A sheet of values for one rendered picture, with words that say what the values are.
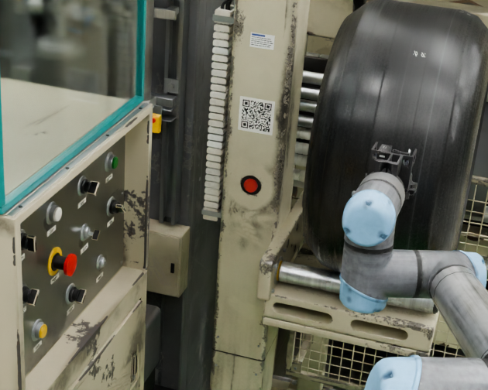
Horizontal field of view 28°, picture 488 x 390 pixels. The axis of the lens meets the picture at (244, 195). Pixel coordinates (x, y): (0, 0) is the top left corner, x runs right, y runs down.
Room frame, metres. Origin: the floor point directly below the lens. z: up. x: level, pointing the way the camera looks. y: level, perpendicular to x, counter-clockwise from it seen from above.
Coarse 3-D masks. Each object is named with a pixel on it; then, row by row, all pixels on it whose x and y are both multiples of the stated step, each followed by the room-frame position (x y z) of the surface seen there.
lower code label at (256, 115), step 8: (240, 96) 1.90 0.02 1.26; (240, 104) 1.90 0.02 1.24; (248, 104) 1.90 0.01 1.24; (256, 104) 1.89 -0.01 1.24; (264, 104) 1.89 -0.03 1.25; (272, 104) 1.88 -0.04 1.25; (240, 112) 1.90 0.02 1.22; (248, 112) 1.90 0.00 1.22; (256, 112) 1.89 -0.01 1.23; (264, 112) 1.89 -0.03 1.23; (272, 112) 1.88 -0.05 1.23; (240, 120) 1.90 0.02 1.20; (248, 120) 1.90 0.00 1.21; (256, 120) 1.89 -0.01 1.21; (264, 120) 1.89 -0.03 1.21; (272, 120) 1.88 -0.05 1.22; (240, 128) 1.90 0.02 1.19; (248, 128) 1.90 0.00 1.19; (256, 128) 1.89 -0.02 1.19; (264, 128) 1.89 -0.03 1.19; (272, 128) 1.88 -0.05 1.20
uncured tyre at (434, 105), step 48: (384, 0) 1.95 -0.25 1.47; (336, 48) 1.80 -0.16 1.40; (384, 48) 1.76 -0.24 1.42; (432, 48) 1.75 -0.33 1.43; (480, 48) 1.79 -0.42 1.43; (336, 96) 1.70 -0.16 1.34; (384, 96) 1.68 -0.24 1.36; (432, 96) 1.67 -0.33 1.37; (480, 96) 1.71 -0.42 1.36; (336, 144) 1.66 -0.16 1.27; (384, 144) 1.64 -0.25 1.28; (432, 144) 1.62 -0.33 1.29; (336, 192) 1.64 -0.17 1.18; (432, 192) 1.60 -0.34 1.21; (336, 240) 1.66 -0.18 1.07; (432, 240) 1.61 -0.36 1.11
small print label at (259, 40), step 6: (252, 36) 1.90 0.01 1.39; (258, 36) 1.89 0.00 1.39; (264, 36) 1.89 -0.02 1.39; (270, 36) 1.89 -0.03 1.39; (252, 42) 1.90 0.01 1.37; (258, 42) 1.89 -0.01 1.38; (264, 42) 1.89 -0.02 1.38; (270, 42) 1.89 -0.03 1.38; (264, 48) 1.89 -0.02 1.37; (270, 48) 1.89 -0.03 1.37
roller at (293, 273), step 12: (288, 264) 1.81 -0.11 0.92; (300, 264) 1.81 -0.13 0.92; (288, 276) 1.79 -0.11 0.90; (300, 276) 1.78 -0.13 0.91; (312, 276) 1.78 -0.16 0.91; (324, 276) 1.78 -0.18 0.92; (336, 276) 1.77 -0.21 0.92; (312, 288) 1.78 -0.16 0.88; (324, 288) 1.77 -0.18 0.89; (336, 288) 1.76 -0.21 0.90; (396, 300) 1.73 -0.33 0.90; (408, 300) 1.72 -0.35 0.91; (420, 300) 1.72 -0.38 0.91; (432, 312) 1.72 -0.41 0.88
